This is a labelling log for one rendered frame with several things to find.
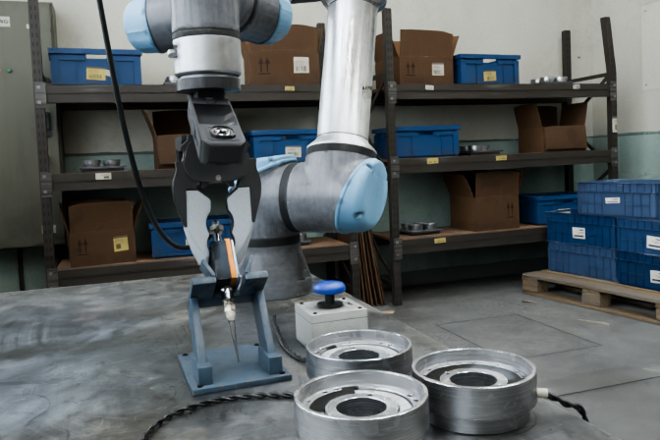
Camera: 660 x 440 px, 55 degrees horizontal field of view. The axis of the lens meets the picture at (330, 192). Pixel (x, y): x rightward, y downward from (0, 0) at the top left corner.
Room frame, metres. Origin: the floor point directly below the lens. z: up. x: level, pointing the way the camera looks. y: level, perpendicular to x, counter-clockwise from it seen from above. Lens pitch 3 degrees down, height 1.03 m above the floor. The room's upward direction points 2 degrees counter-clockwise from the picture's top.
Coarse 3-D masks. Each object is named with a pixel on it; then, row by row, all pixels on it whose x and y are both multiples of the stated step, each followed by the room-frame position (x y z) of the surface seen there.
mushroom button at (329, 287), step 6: (318, 282) 0.77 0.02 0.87; (324, 282) 0.77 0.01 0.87; (330, 282) 0.77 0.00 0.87; (336, 282) 0.77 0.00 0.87; (342, 282) 0.77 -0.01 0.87; (318, 288) 0.76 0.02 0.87; (324, 288) 0.75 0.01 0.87; (330, 288) 0.75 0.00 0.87; (336, 288) 0.75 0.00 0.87; (342, 288) 0.76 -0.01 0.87; (318, 294) 0.76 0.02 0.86; (324, 294) 0.75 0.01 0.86; (330, 294) 0.75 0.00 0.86; (330, 300) 0.76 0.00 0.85
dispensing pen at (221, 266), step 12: (216, 228) 0.72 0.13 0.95; (216, 240) 0.72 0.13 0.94; (216, 252) 0.69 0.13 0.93; (216, 264) 0.68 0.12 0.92; (228, 264) 0.68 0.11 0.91; (216, 276) 0.67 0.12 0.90; (228, 276) 0.67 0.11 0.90; (216, 288) 0.69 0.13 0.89; (228, 288) 0.68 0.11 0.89; (228, 300) 0.67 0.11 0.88; (228, 312) 0.67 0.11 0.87
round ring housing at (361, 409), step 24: (312, 384) 0.52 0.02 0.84; (336, 384) 0.54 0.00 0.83; (360, 384) 0.54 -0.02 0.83; (384, 384) 0.53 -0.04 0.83; (408, 384) 0.52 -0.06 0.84; (336, 408) 0.49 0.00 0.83; (360, 408) 0.51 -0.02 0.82; (384, 408) 0.50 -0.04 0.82; (312, 432) 0.45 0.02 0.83; (336, 432) 0.44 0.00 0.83; (360, 432) 0.44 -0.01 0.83; (384, 432) 0.44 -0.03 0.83; (408, 432) 0.45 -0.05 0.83
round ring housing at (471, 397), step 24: (432, 360) 0.58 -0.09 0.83; (456, 360) 0.59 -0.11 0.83; (480, 360) 0.59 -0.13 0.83; (504, 360) 0.57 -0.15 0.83; (528, 360) 0.55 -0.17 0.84; (432, 384) 0.51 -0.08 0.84; (456, 384) 0.56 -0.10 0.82; (480, 384) 0.56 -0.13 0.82; (504, 384) 0.52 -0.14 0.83; (528, 384) 0.50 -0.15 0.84; (432, 408) 0.51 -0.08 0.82; (456, 408) 0.49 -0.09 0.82; (480, 408) 0.49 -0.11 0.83; (504, 408) 0.49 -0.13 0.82; (528, 408) 0.50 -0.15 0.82; (456, 432) 0.50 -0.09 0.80; (480, 432) 0.49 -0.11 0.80; (504, 432) 0.50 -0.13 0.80
